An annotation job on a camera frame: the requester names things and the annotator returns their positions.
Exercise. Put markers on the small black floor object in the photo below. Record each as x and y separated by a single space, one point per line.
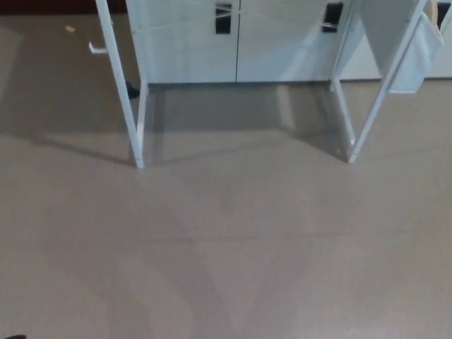
132 90

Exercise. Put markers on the white cabinet with doors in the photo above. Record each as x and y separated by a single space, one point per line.
275 53

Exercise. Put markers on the white side hook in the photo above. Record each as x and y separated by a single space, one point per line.
96 49

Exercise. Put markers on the yellow paper scrap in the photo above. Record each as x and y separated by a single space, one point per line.
70 28

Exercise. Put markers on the white fabric hanging bag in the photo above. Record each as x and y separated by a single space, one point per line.
416 53

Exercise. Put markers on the white metal table leg frame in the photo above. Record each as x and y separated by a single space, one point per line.
344 116
121 81

